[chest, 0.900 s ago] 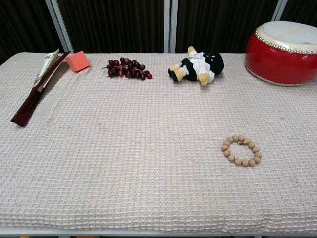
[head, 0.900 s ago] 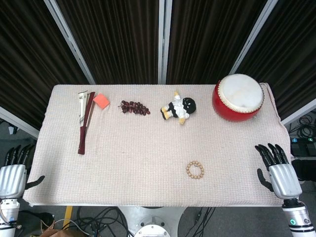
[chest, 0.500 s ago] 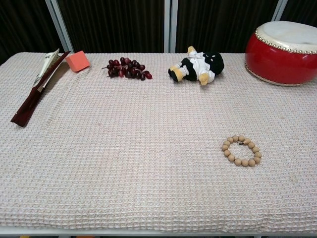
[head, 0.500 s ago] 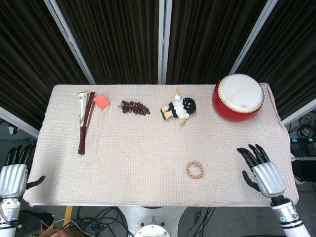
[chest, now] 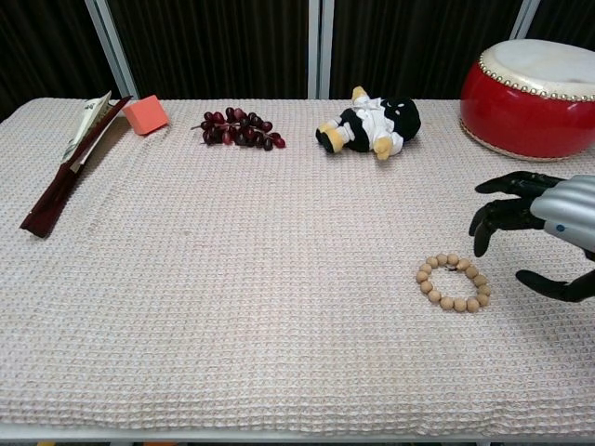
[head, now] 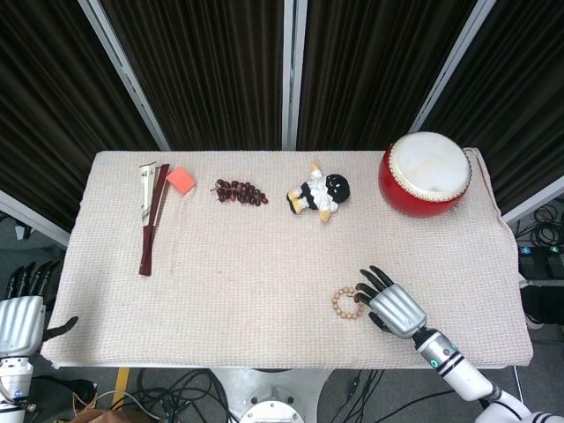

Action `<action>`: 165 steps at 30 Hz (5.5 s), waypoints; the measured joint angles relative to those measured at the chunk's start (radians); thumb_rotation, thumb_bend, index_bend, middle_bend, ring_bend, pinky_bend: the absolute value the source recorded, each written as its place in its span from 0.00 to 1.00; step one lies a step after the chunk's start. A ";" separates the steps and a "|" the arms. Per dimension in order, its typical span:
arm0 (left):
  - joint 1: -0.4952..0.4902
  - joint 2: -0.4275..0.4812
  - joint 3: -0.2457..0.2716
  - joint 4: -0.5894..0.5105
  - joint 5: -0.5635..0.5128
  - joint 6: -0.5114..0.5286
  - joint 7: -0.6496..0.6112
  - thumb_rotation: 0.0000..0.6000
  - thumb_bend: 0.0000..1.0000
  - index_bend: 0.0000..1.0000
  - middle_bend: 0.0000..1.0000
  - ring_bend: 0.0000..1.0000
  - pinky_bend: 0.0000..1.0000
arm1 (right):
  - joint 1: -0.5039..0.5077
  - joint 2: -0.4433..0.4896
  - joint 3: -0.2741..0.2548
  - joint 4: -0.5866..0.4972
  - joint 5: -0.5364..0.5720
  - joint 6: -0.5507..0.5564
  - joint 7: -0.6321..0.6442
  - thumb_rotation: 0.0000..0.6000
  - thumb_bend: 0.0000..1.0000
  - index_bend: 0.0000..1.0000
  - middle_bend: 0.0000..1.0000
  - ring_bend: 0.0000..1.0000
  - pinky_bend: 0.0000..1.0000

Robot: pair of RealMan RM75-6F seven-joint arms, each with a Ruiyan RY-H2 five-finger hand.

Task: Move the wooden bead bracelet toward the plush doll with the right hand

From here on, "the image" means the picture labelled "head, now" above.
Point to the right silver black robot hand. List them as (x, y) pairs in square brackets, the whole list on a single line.
[(396, 308)]

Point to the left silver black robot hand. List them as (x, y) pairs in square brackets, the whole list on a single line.
[(20, 324)]

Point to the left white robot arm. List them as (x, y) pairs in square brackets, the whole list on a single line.
[(11, 388)]

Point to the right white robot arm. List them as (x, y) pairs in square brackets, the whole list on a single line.
[(462, 374)]

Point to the brown paper bag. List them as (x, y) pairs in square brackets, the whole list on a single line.
[(103, 414)]

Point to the beige waffle-weave tablecloth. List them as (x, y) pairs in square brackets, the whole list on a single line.
[(264, 286)]

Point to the red drum with white skin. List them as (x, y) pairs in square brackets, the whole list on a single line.
[(423, 172)]

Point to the black white plush doll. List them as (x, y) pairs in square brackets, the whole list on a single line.
[(317, 191)]

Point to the dark red folding fan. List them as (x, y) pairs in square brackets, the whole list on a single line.
[(146, 255)]

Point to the black bag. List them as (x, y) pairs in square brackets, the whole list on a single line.
[(546, 306)]

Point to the black power strip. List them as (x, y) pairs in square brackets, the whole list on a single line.
[(539, 260)]

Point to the dark red grape bunch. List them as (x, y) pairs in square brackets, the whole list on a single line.
[(240, 192)]

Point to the orange foam block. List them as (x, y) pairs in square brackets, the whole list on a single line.
[(180, 180)]

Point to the dark ribbed partition panel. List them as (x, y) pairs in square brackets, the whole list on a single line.
[(370, 75), (207, 75), (53, 110), (524, 110)]

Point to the aluminium partition rail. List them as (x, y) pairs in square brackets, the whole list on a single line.
[(31, 218), (535, 207)]

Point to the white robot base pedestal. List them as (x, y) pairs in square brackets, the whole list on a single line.
[(271, 410)]

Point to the aluminium partition post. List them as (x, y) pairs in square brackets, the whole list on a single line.
[(128, 79), (294, 75), (454, 66)]

